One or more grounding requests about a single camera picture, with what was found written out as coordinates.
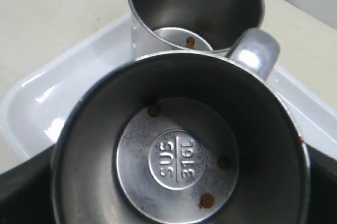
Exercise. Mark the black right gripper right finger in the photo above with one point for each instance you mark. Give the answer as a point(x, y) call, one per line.
point(322, 208)

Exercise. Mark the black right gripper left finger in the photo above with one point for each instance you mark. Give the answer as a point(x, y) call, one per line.
point(31, 192)

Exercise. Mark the steel mug with handle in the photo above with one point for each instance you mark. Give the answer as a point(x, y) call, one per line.
point(143, 144)

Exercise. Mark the steel mug with pellets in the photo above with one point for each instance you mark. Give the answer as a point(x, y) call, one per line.
point(160, 25)

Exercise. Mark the white plastic tray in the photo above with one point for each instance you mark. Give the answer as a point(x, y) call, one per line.
point(34, 110)

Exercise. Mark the brown pellet inside mug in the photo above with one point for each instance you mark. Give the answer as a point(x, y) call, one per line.
point(224, 162)

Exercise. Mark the brown pellet in far mug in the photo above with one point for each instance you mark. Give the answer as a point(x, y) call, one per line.
point(190, 41)

